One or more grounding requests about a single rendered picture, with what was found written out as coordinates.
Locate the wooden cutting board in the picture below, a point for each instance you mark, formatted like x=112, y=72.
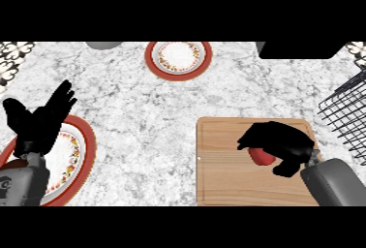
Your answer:
x=237, y=174

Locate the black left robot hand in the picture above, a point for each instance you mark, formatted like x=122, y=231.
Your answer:
x=44, y=124

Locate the grey round object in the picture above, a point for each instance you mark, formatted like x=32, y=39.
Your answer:
x=103, y=45

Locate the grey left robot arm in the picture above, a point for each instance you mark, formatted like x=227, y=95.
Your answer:
x=20, y=180

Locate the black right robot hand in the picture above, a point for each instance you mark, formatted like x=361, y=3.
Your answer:
x=280, y=140

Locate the red round placemat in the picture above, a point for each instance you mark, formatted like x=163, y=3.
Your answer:
x=78, y=161
x=177, y=61

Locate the white floral rimmed plate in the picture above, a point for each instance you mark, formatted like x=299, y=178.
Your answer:
x=178, y=56
x=63, y=161

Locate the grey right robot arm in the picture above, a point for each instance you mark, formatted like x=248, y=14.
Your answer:
x=333, y=182

